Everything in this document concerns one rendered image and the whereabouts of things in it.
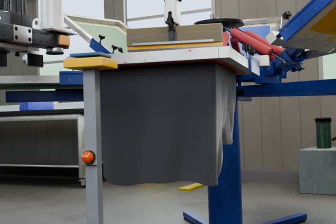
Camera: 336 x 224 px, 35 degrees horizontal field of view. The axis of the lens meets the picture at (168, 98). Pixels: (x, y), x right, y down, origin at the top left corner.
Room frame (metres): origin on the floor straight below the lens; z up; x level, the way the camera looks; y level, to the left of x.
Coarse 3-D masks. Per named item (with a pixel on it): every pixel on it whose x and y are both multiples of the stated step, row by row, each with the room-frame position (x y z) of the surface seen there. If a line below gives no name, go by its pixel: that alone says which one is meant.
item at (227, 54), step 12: (192, 48) 1.76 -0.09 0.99; (204, 48) 1.74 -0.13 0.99; (216, 48) 1.73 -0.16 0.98; (228, 48) 1.72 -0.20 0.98; (120, 60) 1.83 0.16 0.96; (132, 60) 1.81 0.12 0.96; (144, 60) 1.80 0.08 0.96; (156, 60) 1.79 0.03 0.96; (168, 60) 1.78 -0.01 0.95; (180, 60) 1.77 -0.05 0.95; (192, 60) 1.79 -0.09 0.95; (228, 60) 1.82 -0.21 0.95; (240, 60) 1.96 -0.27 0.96
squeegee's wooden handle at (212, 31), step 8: (200, 24) 2.15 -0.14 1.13; (208, 24) 2.14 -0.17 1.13; (216, 24) 2.13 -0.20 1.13; (128, 32) 2.23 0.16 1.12; (136, 32) 2.22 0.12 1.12; (144, 32) 2.21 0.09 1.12; (152, 32) 2.20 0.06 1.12; (160, 32) 2.19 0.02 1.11; (176, 32) 2.17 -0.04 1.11; (184, 32) 2.16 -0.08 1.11; (192, 32) 2.16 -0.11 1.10; (200, 32) 2.15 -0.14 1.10; (208, 32) 2.14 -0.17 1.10; (216, 32) 2.13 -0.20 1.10; (128, 40) 2.23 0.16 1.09; (136, 40) 2.22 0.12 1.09; (144, 40) 2.21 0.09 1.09; (152, 40) 2.20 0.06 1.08; (160, 40) 2.19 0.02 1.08; (176, 40) 2.17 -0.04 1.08; (216, 40) 2.13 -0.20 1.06
